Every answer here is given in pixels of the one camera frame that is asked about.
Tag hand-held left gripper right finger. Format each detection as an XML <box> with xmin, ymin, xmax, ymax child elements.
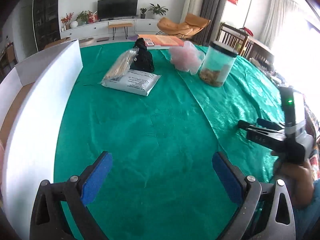
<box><xmin>212</xmin><ymin>152</ymin><xmax>296</xmax><ymax>240</ymax></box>

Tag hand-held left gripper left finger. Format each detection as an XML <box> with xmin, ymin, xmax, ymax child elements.
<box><xmin>30</xmin><ymin>151</ymin><xmax>113</xmax><ymax>240</ymax></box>

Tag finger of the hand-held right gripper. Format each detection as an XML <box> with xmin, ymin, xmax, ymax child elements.
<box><xmin>257</xmin><ymin>118</ymin><xmax>285</xmax><ymax>130</ymax></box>
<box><xmin>237</xmin><ymin>119</ymin><xmax>288</xmax><ymax>151</ymax></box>

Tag white cardboard box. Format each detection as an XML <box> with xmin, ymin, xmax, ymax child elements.
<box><xmin>0</xmin><ymin>39</ymin><xmax>83</xmax><ymax>240</ymax></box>

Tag person's right forearm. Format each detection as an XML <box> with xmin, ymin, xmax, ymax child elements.
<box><xmin>291</xmin><ymin>177</ymin><xmax>320</xmax><ymax>240</ymax></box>

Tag person's right hand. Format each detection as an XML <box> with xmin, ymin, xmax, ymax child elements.
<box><xmin>272</xmin><ymin>151</ymin><xmax>316</xmax><ymax>208</ymax></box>

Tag green tablecloth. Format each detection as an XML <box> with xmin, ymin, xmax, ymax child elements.
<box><xmin>54</xmin><ymin>41</ymin><xmax>300</xmax><ymax>240</ymax></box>

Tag clear jar with black lid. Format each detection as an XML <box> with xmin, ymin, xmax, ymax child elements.
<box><xmin>199</xmin><ymin>40</ymin><xmax>239</xmax><ymax>88</ymax></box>

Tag wooden slatted chair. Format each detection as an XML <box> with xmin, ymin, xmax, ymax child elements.
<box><xmin>217</xmin><ymin>22</ymin><xmax>250</xmax><ymax>57</ymax></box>

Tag white sheer curtain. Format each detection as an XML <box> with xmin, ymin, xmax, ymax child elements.
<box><xmin>262</xmin><ymin>0</ymin><xmax>299</xmax><ymax>48</ymax></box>

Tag white mailing bag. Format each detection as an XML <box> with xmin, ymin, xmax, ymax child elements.
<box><xmin>102</xmin><ymin>69</ymin><xmax>162</xmax><ymax>97</ymax></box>

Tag pink mesh bath pouf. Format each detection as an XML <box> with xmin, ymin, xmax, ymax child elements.
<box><xmin>169</xmin><ymin>41</ymin><xmax>207</xmax><ymax>75</ymax></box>

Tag clear packet of wooden sticks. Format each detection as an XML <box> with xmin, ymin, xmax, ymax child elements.
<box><xmin>101</xmin><ymin>49</ymin><xmax>139</xmax><ymax>85</ymax></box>

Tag black mesh cloth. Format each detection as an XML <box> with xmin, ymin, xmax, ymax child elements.
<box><xmin>130</xmin><ymin>37</ymin><xmax>154</xmax><ymax>73</ymax></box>

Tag orange lounge chair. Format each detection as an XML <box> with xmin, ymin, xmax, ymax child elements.
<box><xmin>157</xmin><ymin>13</ymin><xmax>211</xmax><ymax>40</ymax></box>

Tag grey and cream curtains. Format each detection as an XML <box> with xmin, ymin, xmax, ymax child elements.
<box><xmin>180</xmin><ymin>0</ymin><xmax>232</xmax><ymax>47</ymax></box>

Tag orange flat box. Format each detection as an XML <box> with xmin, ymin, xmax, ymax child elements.
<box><xmin>137</xmin><ymin>34</ymin><xmax>185</xmax><ymax>50</ymax></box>

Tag white television cabinet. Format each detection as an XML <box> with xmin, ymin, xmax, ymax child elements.
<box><xmin>60</xmin><ymin>18</ymin><xmax>163</xmax><ymax>40</ymax></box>

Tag wooden stool with metal legs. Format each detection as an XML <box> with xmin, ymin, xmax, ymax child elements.
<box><xmin>108</xmin><ymin>22</ymin><xmax>133</xmax><ymax>40</ymax></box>

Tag large green potted plant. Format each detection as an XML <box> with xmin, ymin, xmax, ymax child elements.
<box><xmin>149</xmin><ymin>4</ymin><xmax>168</xmax><ymax>19</ymax></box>

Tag red flowers in white vase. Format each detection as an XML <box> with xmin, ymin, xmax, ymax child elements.
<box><xmin>61</xmin><ymin>12</ymin><xmax>78</xmax><ymax>30</ymax></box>

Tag bushy green potted plant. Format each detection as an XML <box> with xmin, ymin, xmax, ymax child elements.
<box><xmin>76</xmin><ymin>10</ymin><xmax>90</xmax><ymax>25</ymax></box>

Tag black television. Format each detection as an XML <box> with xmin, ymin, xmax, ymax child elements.
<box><xmin>97</xmin><ymin>0</ymin><xmax>139</xmax><ymax>20</ymax></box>

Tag dark glass bookshelf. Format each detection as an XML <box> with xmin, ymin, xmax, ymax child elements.
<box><xmin>32</xmin><ymin>0</ymin><xmax>62</xmax><ymax>52</ymax></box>

